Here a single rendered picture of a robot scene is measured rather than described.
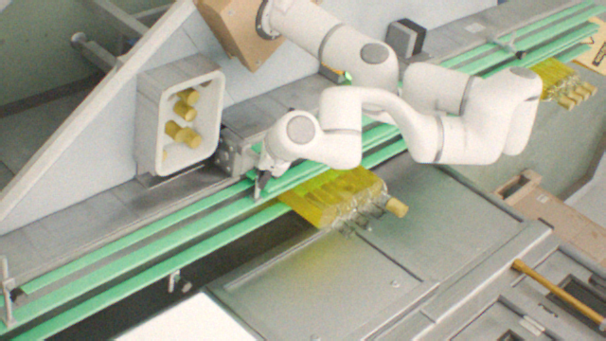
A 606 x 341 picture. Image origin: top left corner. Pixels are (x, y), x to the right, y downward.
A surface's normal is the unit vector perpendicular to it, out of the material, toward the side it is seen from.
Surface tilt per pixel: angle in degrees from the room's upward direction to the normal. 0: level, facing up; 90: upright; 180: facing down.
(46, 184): 0
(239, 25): 5
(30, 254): 90
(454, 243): 90
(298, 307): 90
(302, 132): 55
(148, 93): 90
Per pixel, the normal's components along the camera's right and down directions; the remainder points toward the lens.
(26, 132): 0.16, -0.79
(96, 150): 0.71, 0.51
